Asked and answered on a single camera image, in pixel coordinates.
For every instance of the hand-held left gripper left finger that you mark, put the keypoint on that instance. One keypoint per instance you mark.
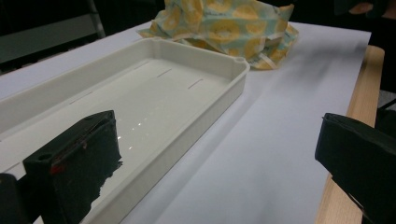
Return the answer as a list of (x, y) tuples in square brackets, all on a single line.
[(77, 168)]

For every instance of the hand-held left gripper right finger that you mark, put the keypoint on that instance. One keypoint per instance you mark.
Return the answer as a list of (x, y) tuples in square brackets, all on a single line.
[(361, 155)]

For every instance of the white plastic tray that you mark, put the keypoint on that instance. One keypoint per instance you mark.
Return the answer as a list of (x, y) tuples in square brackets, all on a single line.
[(162, 102)]

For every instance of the yellow patterned cloth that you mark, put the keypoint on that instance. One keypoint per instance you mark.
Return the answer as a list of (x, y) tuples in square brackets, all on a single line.
[(224, 31)]

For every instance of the white table cover sheet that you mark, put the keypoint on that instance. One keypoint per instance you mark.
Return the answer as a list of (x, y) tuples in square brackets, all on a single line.
[(264, 140)]

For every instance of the grey metal stand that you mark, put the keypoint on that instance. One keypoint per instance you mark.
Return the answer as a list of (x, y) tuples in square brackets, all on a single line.
[(46, 34)]

